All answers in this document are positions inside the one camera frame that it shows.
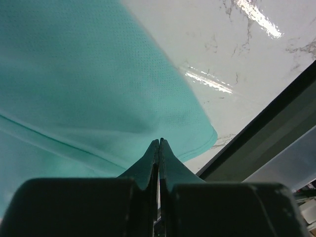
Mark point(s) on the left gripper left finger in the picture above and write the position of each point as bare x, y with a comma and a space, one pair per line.
125, 206

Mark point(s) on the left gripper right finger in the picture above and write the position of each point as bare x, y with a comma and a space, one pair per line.
191, 207

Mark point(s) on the teal t shirt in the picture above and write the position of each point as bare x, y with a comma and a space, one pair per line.
83, 92

